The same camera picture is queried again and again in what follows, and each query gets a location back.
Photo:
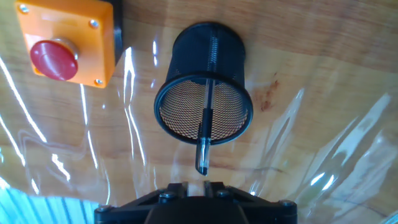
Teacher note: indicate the orange box with red button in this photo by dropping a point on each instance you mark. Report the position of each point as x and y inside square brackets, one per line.
[93, 46]

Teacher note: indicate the black mesh pen holder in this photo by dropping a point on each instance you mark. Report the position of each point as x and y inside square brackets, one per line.
[192, 56]

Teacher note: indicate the clear black gel pen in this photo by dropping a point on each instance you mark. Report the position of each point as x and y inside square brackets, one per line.
[206, 124]

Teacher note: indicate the wood pattern table mat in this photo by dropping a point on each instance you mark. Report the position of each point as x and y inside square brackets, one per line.
[311, 31]

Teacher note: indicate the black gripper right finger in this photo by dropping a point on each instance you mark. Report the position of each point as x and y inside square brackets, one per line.
[267, 213]

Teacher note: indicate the clear plastic film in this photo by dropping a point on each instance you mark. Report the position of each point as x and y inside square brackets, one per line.
[357, 140]

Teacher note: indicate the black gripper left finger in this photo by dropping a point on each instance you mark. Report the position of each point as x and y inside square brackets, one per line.
[124, 213]

